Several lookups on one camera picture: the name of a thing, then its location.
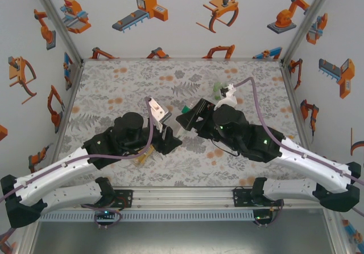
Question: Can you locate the green label plastic bottle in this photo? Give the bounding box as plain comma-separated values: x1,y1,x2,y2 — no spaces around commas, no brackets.
212,78,228,101

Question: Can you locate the yellow label plastic bottle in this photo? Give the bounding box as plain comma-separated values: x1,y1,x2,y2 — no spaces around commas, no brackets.
133,147,156,167

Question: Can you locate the floral patterned tablecloth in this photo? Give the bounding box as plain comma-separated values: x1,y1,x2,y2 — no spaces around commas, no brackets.
48,59,317,188

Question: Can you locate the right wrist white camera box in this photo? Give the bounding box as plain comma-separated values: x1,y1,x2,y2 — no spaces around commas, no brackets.
214,83,237,110

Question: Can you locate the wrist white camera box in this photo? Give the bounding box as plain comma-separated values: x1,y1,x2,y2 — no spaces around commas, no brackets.
147,96,173,133
214,83,237,110

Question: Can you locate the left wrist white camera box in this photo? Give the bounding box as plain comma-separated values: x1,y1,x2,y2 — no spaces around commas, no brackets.
147,96,173,133

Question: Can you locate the thin aluminium table rail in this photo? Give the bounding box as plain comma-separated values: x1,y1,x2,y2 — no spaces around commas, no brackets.
81,56,283,62

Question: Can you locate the wide aluminium frame rail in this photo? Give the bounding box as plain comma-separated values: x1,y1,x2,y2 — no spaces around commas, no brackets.
27,186,338,211

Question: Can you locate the aluminium table side rail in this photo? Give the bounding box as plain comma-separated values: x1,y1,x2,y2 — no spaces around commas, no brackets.
42,61,85,181
280,61,326,187

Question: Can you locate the slotted white cable duct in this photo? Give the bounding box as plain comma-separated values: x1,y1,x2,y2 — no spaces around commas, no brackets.
38,210,255,222

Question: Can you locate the grey metal bracket plate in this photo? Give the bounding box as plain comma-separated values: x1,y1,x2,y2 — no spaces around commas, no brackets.
64,62,78,91

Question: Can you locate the aluminium frame post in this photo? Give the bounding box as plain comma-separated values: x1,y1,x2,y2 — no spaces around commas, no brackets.
280,0,338,65
29,0,85,67

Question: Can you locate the aluminium frame leg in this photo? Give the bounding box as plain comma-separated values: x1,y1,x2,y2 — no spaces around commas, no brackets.
322,208,352,254
15,214,40,254

